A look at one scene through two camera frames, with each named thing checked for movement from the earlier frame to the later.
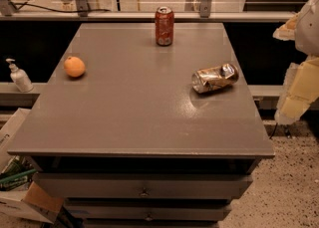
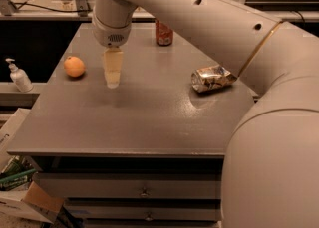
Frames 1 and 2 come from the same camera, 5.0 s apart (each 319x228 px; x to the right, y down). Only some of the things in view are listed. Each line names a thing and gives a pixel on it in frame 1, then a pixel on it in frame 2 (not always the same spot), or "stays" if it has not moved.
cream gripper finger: x=300 y=90 → x=112 y=62
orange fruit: x=74 y=67 stays
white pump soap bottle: x=19 y=77 stays
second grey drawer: x=146 y=209 stays
